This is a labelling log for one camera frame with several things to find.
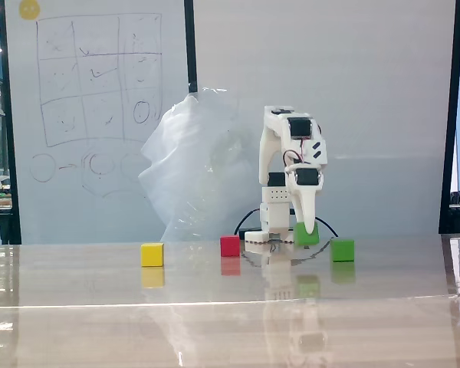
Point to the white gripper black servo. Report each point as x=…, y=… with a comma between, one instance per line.
x=306, y=188

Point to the green cube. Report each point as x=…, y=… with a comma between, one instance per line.
x=304, y=239
x=342, y=250

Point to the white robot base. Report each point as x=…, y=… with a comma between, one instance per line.
x=253, y=237

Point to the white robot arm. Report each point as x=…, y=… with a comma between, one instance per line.
x=270, y=145

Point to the red cube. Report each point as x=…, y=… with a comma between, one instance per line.
x=230, y=246

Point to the yellow cube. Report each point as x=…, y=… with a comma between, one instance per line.
x=152, y=255

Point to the black flat box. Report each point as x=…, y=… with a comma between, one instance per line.
x=249, y=230

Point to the translucent plastic sheet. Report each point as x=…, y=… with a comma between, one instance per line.
x=184, y=172

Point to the blank whiteboard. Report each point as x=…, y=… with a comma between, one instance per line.
x=368, y=96

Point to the whiteboard with marker drawings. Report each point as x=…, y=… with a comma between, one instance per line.
x=99, y=214

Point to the black chair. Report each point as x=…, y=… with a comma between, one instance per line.
x=3, y=226

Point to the yellow round magnet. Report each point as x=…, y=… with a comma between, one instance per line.
x=28, y=9

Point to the black board post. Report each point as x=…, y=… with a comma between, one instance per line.
x=9, y=115
x=191, y=46
x=453, y=134

